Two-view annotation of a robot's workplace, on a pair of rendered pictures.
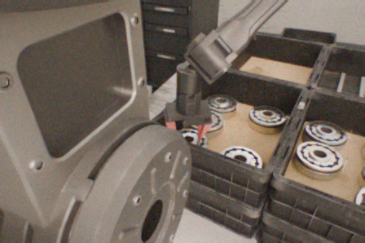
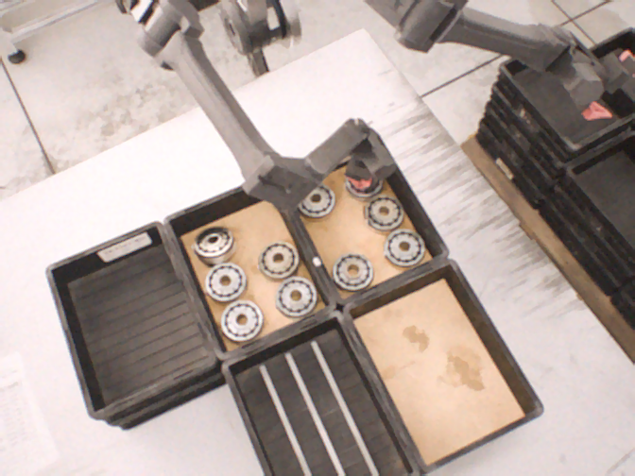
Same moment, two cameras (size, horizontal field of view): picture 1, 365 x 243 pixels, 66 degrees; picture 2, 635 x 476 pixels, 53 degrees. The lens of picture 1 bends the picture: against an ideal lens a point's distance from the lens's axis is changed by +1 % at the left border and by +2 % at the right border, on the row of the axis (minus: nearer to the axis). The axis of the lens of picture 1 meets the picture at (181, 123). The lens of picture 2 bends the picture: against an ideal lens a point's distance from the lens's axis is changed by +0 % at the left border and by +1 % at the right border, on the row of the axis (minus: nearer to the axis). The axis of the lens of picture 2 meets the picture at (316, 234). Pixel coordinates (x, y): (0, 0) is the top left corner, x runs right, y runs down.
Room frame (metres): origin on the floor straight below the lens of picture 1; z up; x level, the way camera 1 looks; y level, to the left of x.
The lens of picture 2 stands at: (0.95, -0.73, 2.33)
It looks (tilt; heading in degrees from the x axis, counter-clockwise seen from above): 66 degrees down; 129
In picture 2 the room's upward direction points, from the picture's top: 4 degrees counter-clockwise
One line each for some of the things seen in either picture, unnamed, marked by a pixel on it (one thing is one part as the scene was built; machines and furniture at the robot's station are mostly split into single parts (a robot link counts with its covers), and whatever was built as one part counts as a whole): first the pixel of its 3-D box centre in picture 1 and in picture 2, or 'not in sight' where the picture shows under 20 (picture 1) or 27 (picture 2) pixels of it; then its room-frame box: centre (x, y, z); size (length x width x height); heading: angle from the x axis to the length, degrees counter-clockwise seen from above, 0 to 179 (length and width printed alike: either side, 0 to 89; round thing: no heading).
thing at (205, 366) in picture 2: not in sight; (128, 314); (0.31, -0.65, 0.92); 0.40 x 0.30 x 0.02; 150
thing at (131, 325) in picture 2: not in sight; (135, 320); (0.31, -0.65, 0.87); 0.40 x 0.30 x 0.11; 150
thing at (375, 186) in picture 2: (187, 141); (364, 179); (0.55, -0.02, 0.86); 0.10 x 0.10 x 0.01
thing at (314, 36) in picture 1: (301, 62); not in sight; (2.18, -0.99, 0.37); 0.40 x 0.30 x 0.45; 65
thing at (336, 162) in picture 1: (318, 156); (278, 259); (0.49, -0.33, 0.86); 0.10 x 0.10 x 0.01
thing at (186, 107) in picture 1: (188, 102); (365, 154); (0.54, -0.02, 0.98); 0.10 x 0.07 x 0.07; 99
